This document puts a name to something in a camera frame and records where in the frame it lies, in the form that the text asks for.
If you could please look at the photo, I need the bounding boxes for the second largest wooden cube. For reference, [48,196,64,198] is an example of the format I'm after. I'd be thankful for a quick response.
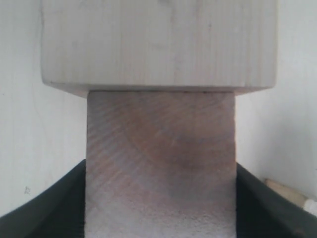
[85,91,236,238]

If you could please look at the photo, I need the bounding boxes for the wooden dowel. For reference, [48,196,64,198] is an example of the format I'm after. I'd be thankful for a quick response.
[264,178,317,216]

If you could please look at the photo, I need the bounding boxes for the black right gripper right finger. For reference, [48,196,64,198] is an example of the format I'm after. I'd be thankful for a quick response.
[236,164,317,238]

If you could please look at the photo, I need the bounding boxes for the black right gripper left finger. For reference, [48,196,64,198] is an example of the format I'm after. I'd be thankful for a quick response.
[0,160,86,238]

